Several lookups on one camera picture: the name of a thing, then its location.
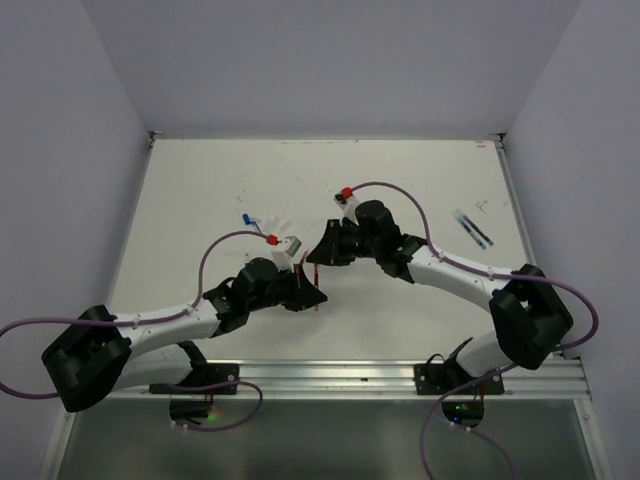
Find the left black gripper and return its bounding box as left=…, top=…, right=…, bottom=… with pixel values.
left=247, top=263, right=327, bottom=312

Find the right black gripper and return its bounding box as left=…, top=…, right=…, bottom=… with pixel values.
left=308, top=216, right=382, bottom=264

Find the red capped clear pen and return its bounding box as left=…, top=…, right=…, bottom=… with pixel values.
left=314, top=264, right=320, bottom=312

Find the blue patterned pen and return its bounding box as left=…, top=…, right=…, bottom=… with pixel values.
left=452, top=209, right=495, bottom=250

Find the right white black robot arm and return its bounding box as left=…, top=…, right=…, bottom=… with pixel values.
left=307, top=200, right=573, bottom=393

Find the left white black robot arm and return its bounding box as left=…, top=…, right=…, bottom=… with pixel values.
left=41, top=257, right=328, bottom=412

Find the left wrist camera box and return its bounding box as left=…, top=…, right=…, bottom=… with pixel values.
left=271, top=236, right=302, bottom=272

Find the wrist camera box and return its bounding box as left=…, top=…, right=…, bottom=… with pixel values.
left=271, top=236, right=302, bottom=272
left=334, top=187, right=360, bottom=223

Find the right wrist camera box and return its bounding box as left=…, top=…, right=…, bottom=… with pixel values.
left=334, top=187, right=360, bottom=223

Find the aluminium front rail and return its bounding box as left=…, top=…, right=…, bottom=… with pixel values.
left=199, top=357, right=591, bottom=401

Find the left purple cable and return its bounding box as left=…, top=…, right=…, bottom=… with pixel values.
left=0, top=230, right=264, bottom=432

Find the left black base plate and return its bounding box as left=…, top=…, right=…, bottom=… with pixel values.
left=190, top=363, right=240, bottom=395

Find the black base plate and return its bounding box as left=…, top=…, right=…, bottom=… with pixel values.
left=190, top=363, right=240, bottom=395
left=413, top=338, right=505, bottom=396

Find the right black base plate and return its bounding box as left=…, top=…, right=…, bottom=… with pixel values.
left=413, top=338, right=505, bottom=396

